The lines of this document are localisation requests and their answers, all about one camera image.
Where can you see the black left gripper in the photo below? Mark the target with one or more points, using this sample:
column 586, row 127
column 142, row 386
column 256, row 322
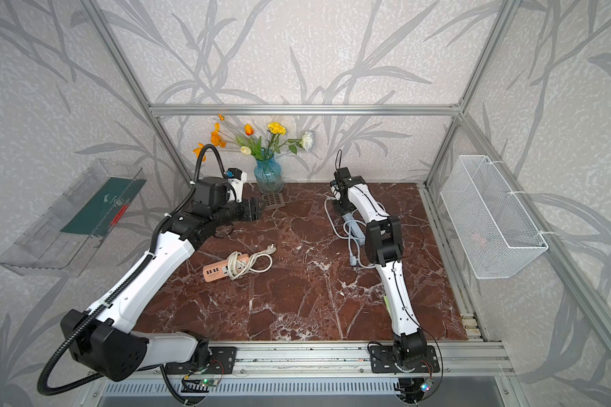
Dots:
column 250, row 209

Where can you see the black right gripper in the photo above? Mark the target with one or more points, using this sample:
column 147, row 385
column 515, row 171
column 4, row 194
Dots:
column 339, row 209

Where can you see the grey power strip with cord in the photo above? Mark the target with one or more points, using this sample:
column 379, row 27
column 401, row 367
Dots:
column 354, row 235

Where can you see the pink power strip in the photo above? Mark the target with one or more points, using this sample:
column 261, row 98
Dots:
column 219, row 270

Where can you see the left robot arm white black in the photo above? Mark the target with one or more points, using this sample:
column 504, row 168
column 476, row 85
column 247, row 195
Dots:
column 103, row 338

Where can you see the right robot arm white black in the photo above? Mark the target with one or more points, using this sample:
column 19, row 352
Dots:
column 384, row 249

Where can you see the beige plastic slotted scoop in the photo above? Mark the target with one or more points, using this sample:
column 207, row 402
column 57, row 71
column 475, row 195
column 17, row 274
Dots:
column 274, row 201

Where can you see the blue glass vase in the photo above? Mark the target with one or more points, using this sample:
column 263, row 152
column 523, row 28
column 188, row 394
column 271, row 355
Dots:
column 268, row 175

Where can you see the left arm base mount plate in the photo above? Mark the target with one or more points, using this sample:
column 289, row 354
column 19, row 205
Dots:
column 215, row 360

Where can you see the aluminium front rail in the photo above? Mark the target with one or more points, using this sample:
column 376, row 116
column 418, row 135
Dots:
column 351, row 359

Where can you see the white wire mesh basket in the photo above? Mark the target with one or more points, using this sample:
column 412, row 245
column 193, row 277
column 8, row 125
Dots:
column 497, row 234

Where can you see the clear plastic wall tray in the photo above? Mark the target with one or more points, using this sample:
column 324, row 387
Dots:
column 63, row 241

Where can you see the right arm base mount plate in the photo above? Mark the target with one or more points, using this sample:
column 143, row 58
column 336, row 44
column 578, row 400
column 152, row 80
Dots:
column 383, row 360

